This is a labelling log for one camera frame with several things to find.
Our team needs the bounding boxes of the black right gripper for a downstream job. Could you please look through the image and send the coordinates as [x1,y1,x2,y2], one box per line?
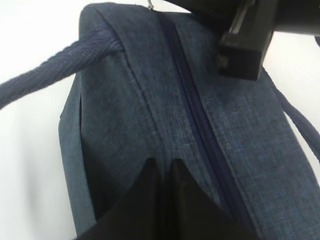
[172,0,320,81]

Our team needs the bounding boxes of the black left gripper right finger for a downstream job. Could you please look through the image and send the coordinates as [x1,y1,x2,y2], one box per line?
[165,159,240,240]

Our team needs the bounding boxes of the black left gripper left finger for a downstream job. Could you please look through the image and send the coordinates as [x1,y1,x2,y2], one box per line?
[77,159,162,240]

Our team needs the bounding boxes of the dark navy fabric lunch bag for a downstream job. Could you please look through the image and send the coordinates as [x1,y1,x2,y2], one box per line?
[0,2,320,240]

